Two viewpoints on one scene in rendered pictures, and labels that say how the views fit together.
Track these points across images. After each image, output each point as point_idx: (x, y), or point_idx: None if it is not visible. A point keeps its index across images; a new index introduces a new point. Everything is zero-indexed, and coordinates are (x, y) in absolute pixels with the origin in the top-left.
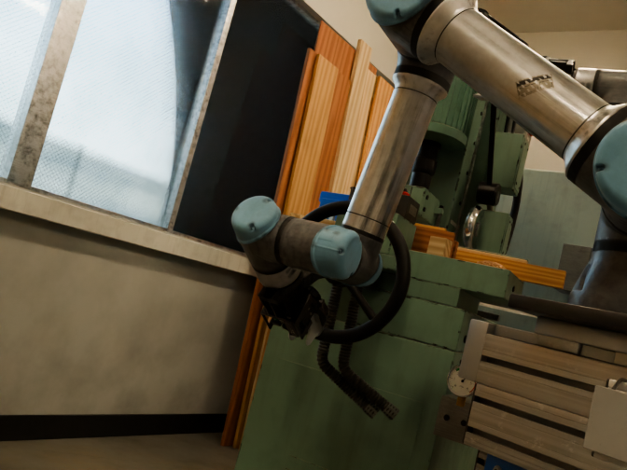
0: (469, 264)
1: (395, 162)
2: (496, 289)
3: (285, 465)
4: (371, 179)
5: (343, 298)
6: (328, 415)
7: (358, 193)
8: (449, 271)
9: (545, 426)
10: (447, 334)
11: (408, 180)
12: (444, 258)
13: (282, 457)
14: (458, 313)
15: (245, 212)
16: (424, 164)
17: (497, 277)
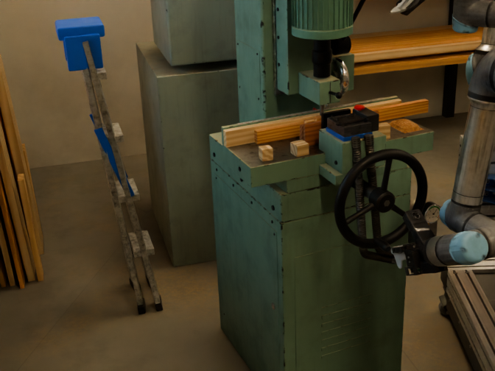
0: (410, 138)
1: (491, 157)
2: (428, 146)
3: (321, 314)
4: (482, 174)
5: (332, 196)
6: (342, 271)
7: (474, 184)
8: (398, 147)
9: None
10: (404, 186)
11: (289, 59)
12: (394, 140)
13: (317, 311)
14: (409, 171)
15: (474, 249)
16: (329, 58)
17: (427, 138)
